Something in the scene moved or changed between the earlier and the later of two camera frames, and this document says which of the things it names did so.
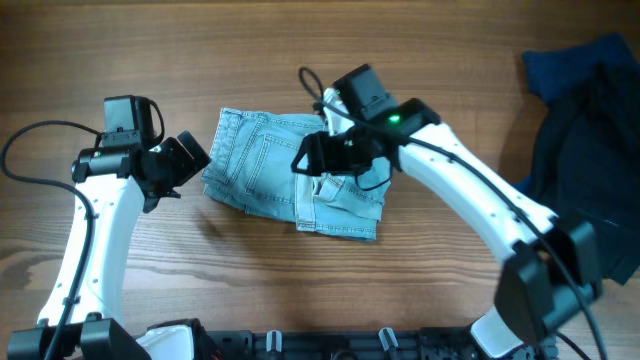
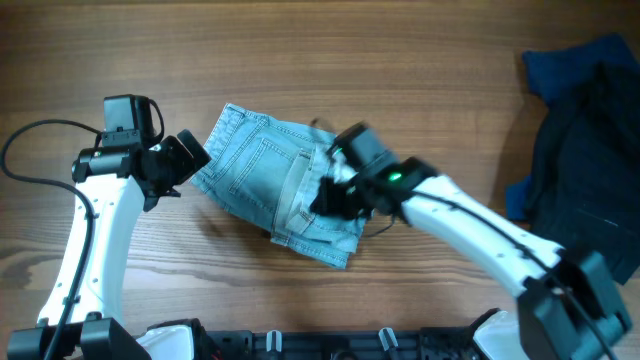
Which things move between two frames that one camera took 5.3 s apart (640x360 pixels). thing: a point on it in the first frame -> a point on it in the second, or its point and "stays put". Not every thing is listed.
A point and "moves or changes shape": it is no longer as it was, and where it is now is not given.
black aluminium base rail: x=363 y=344 stays put
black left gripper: x=186 y=167 stays put
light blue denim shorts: x=250 y=163 moves or changes shape
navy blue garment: x=558 y=74 stays put
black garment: x=587 y=162 stays put
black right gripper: x=332 y=164 -> x=324 y=203
